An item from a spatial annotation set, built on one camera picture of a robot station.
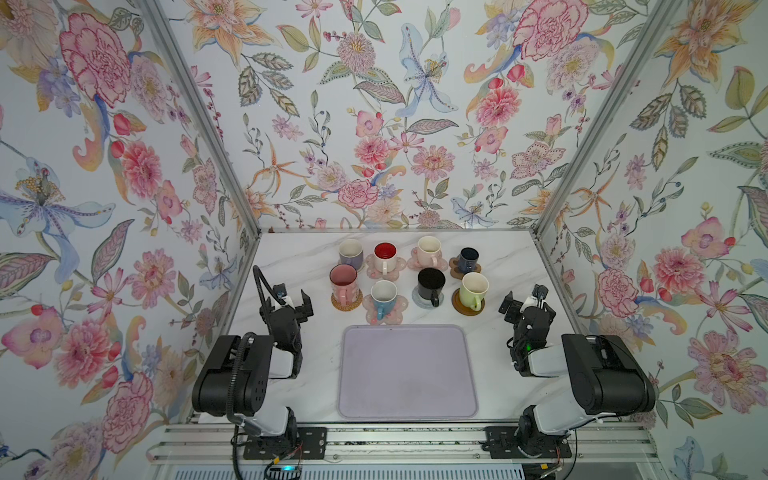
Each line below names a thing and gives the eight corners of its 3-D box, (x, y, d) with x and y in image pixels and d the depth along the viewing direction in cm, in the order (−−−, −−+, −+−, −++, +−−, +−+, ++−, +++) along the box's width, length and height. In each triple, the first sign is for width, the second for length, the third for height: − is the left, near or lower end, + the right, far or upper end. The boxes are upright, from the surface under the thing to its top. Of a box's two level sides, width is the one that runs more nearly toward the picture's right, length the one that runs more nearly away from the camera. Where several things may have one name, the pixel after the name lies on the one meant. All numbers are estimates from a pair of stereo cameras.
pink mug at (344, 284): (330, 316, 98) (325, 298, 90) (335, 283, 107) (330, 263, 98) (357, 316, 98) (354, 298, 90) (359, 283, 107) (357, 263, 98)
